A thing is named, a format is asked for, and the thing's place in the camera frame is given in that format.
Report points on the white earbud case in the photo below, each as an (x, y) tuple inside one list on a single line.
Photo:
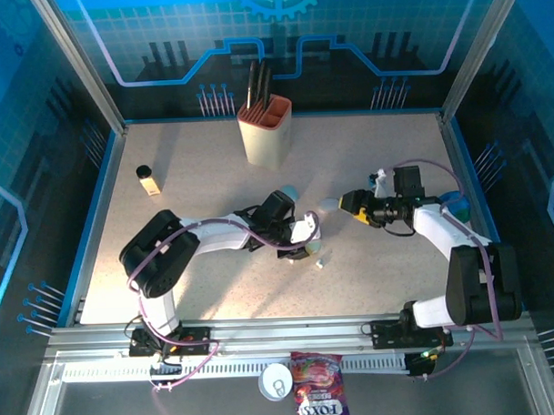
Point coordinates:
[(328, 205)]

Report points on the beige knife block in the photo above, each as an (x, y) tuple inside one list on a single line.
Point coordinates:
[(265, 139)]

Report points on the pale blue earbud case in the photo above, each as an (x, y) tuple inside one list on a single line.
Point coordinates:
[(316, 248)]

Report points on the aluminium frame rail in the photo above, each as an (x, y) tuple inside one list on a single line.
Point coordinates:
[(286, 334)]

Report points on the purple candy bag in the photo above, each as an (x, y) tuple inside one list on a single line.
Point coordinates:
[(319, 388)]

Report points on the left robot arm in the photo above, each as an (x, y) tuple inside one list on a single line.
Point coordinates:
[(214, 234)]

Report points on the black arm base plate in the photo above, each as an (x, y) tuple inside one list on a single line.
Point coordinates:
[(386, 333), (195, 340)]

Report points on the small bottle with black cap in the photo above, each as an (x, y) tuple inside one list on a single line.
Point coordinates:
[(148, 182)]

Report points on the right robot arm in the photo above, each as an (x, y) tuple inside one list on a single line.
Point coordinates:
[(441, 229)]

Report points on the aluminium frame post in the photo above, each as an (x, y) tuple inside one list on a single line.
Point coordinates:
[(82, 64), (477, 50)]

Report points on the blue and white cup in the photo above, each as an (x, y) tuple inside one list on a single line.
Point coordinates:
[(459, 205)]

